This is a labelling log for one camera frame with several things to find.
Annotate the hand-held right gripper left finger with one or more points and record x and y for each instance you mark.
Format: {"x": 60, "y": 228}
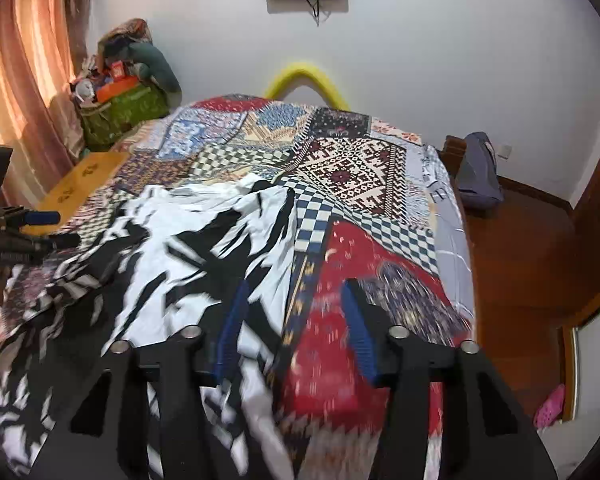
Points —
{"x": 232, "y": 320}

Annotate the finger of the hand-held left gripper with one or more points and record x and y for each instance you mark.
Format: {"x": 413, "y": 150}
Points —
{"x": 42, "y": 218}
{"x": 55, "y": 241}

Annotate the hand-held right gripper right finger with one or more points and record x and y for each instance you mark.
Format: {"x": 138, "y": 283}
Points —
{"x": 352, "y": 320}

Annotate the black and white shirt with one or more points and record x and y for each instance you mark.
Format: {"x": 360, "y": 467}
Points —
{"x": 180, "y": 220}

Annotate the wooden lap desk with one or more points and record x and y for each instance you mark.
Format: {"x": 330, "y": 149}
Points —
{"x": 85, "y": 180}

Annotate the orange brown curtain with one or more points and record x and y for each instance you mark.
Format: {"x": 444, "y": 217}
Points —
{"x": 25, "y": 60}

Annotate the grey checked bed sheet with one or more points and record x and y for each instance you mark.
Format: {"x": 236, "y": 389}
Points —
{"x": 450, "y": 240}

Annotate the green laundry basket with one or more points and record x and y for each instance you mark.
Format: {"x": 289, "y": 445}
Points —
{"x": 125, "y": 110}

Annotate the patchwork printed blanket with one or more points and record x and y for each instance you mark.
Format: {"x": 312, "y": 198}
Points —
{"x": 360, "y": 175}

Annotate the orange box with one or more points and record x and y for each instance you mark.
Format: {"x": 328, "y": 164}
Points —
{"x": 117, "y": 89}

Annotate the dark green garment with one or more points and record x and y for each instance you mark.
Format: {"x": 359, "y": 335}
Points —
{"x": 155, "y": 65}

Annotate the grey backpack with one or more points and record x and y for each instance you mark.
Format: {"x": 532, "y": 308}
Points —
{"x": 475, "y": 170}

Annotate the brown patterned cloth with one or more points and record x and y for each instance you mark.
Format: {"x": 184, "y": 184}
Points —
{"x": 130, "y": 30}

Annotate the pink slipper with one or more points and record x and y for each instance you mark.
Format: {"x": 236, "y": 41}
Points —
{"x": 550, "y": 405}

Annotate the yellow foam hoop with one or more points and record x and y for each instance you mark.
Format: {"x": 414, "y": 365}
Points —
{"x": 300, "y": 70}

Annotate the wooden bed post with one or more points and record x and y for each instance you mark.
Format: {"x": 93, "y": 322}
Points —
{"x": 452, "y": 152}

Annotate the white wall socket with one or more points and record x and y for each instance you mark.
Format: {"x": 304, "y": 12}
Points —
{"x": 504, "y": 151}

